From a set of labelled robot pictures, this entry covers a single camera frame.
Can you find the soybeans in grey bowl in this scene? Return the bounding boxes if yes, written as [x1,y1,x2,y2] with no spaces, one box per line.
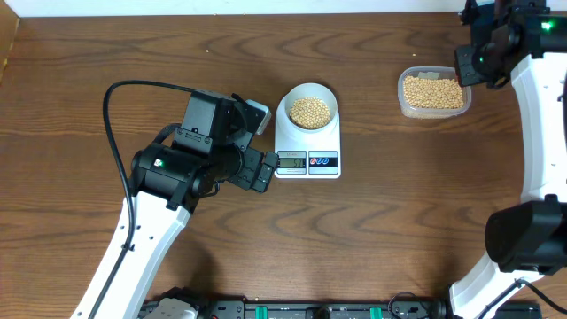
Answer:
[289,97,331,129]

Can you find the clear plastic container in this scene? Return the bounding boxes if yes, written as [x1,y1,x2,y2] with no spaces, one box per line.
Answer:
[398,66,472,120]

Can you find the white digital kitchen scale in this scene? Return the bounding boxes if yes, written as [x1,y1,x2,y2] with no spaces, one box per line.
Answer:
[275,100,342,179]

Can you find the black right camera cable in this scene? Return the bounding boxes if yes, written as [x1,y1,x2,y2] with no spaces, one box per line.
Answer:
[478,278,567,319]

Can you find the grey round bowl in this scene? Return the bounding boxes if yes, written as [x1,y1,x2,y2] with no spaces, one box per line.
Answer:
[283,82,339,131]

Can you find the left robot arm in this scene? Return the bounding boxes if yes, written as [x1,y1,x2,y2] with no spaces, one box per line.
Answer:
[73,90,278,318]

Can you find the pile of soybeans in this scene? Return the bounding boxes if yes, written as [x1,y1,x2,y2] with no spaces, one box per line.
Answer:
[402,76,464,109]

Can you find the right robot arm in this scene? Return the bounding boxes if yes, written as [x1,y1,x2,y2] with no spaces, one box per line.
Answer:
[430,0,566,318]

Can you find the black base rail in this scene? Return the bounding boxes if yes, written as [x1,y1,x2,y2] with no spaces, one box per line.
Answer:
[137,286,542,319]

